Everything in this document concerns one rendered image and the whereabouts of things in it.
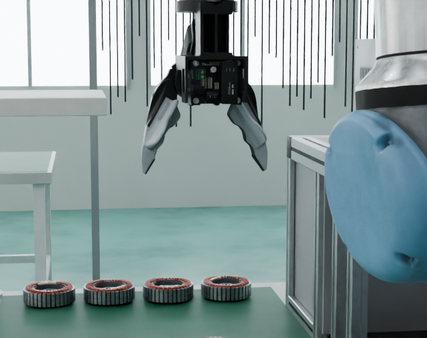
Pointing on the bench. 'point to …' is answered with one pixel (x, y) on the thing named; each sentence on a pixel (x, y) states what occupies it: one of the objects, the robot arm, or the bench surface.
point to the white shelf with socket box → (87, 99)
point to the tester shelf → (308, 151)
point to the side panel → (304, 246)
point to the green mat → (151, 318)
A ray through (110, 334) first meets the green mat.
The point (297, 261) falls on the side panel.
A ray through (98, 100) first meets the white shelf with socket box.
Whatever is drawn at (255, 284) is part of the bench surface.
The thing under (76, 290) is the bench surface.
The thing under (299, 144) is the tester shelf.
